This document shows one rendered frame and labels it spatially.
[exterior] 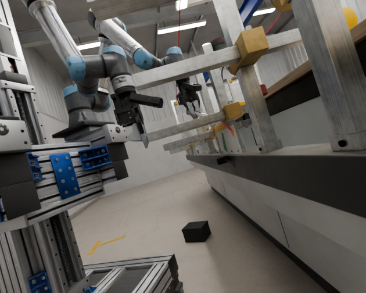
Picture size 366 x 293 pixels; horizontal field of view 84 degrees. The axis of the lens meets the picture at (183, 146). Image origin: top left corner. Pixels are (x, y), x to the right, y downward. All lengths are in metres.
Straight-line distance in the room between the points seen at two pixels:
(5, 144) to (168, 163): 8.05
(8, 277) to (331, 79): 1.18
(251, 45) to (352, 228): 0.38
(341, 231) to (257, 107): 0.30
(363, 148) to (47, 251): 1.02
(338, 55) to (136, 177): 8.45
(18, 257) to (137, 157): 7.72
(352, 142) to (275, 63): 11.12
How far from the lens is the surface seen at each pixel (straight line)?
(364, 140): 0.32
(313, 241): 1.05
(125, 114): 0.72
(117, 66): 0.76
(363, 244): 0.44
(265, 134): 0.54
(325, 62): 0.33
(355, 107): 0.33
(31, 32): 7.33
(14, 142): 0.74
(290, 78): 0.75
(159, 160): 8.60
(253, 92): 0.55
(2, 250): 1.14
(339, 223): 0.46
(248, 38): 0.51
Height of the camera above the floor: 0.76
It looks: 2 degrees up
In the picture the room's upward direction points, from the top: 17 degrees counter-clockwise
